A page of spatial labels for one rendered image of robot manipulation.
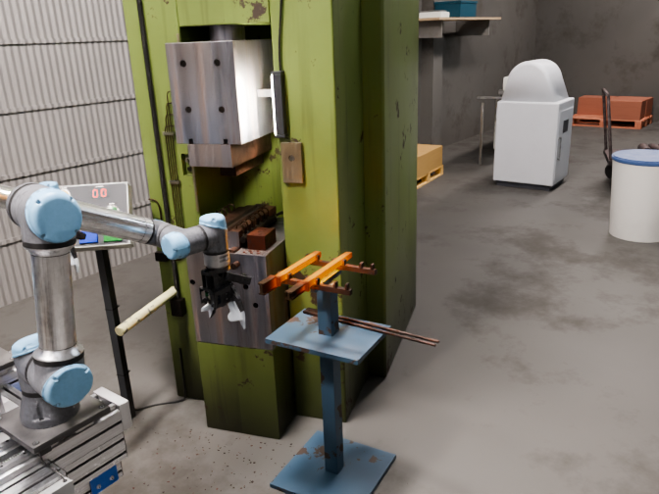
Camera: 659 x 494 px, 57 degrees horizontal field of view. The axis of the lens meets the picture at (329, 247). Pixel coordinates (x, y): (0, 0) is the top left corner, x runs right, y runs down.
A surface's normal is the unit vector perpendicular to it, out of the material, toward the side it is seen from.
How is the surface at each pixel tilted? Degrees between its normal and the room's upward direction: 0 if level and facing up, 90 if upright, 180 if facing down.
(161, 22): 90
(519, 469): 0
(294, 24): 90
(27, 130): 90
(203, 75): 90
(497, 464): 0
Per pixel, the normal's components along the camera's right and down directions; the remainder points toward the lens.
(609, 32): -0.59, 0.29
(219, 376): -0.30, 0.32
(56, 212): 0.72, 0.07
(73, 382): 0.70, 0.33
